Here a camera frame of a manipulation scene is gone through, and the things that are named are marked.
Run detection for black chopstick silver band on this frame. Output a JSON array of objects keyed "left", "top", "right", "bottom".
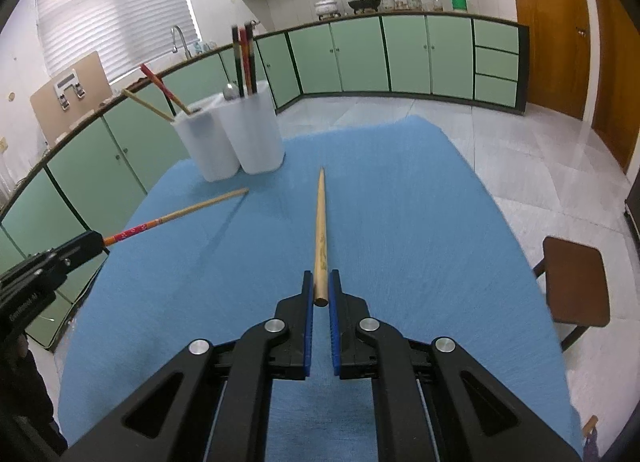
[{"left": 244, "top": 22, "right": 257, "bottom": 94}]

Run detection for red orange star chopstick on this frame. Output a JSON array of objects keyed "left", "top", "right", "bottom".
[{"left": 103, "top": 188, "right": 250, "bottom": 248}]

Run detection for blue table cloth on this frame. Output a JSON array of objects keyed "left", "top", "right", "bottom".
[{"left": 58, "top": 116, "right": 580, "bottom": 447}]

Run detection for kitchen faucet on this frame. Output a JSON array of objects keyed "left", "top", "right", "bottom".
[{"left": 170, "top": 24, "right": 192, "bottom": 60}]

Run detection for right white utensil holder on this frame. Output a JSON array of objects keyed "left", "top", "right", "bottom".
[{"left": 213, "top": 81, "right": 285, "bottom": 175}]

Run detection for black wok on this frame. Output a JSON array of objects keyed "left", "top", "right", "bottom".
[{"left": 348, "top": 0, "right": 381, "bottom": 14}]

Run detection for white utensil holder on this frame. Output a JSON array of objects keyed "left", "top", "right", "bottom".
[
  {"left": 171, "top": 94, "right": 240, "bottom": 182},
  {"left": 213, "top": 81, "right": 285, "bottom": 175}
]

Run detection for white cooking pot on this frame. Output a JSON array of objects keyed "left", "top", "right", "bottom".
[{"left": 314, "top": 0, "right": 341, "bottom": 20}]

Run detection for wooden chopstick in holder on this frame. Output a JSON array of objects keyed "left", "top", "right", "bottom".
[{"left": 122, "top": 88, "right": 174, "bottom": 122}]

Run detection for red patterned chopstick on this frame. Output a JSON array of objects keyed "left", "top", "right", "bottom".
[{"left": 140, "top": 63, "right": 192, "bottom": 115}]

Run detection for brown wooden stool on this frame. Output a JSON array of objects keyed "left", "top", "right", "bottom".
[{"left": 533, "top": 236, "right": 611, "bottom": 352}]

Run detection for green lower kitchen cabinets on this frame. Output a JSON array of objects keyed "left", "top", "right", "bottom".
[{"left": 1, "top": 14, "right": 529, "bottom": 268}]

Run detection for brown cardboard board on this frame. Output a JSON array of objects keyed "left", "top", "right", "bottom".
[{"left": 30, "top": 52, "right": 113, "bottom": 146}]

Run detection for red chopstick in holder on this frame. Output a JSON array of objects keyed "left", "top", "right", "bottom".
[{"left": 239, "top": 28, "right": 252, "bottom": 96}]

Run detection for plain wooden chopstick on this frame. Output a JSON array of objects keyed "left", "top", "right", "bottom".
[{"left": 314, "top": 168, "right": 329, "bottom": 307}]

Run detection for black chopstick gold band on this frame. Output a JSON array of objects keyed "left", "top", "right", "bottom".
[{"left": 231, "top": 25, "right": 244, "bottom": 98}]

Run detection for metal spoon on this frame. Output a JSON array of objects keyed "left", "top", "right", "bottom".
[{"left": 222, "top": 83, "right": 240, "bottom": 101}]

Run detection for window blinds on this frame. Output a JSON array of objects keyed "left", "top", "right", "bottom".
[{"left": 35, "top": 0, "right": 198, "bottom": 81}]

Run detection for left white utensil holder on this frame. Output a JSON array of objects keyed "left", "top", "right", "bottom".
[{"left": 171, "top": 94, "right": 240, "bottom": 182}]

